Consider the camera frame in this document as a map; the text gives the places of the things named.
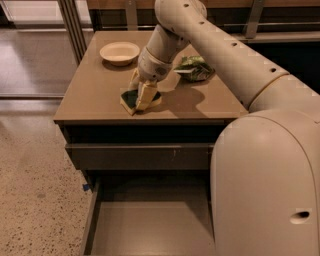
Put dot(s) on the closed top drawer front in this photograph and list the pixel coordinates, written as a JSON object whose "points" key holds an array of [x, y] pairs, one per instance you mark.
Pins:
{"points": [[131, 157]]}

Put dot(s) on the wooden metal background shelf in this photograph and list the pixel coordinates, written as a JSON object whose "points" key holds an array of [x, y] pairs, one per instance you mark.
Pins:
{"points": [[252, 21]]}

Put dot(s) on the green and yellow sponge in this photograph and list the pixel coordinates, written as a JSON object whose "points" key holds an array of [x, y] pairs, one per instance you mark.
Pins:
{"points": [[128, 101]]}

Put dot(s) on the crumpled green chip bag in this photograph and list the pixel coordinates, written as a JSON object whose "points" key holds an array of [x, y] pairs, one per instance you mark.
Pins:
{"points": [[194, 69]]}

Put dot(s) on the brown drawer cabinet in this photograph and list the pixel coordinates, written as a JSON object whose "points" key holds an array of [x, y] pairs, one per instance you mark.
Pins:
{"points": [[148, 172]]}

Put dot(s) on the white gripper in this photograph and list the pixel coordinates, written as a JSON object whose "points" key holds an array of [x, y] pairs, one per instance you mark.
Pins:
{"points": [[150, 68]]}

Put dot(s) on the blue tape piece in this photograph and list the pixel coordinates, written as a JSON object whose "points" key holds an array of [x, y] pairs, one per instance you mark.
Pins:
{"points": [[86, 187]]}

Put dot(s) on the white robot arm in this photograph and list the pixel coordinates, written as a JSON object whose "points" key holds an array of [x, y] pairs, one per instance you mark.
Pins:
{"points": [[265, 167]]}

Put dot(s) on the open middle drawer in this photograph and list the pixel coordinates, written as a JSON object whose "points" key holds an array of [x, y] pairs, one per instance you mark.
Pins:
{"points": [[149, 216]]}

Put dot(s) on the metal frame post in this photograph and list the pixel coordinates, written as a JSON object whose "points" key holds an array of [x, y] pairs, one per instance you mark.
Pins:
{"points": [[70, 15]]}

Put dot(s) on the white shallow bowl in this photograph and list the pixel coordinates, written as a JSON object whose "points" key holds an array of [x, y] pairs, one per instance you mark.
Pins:
{"points": [[120, 53]]}

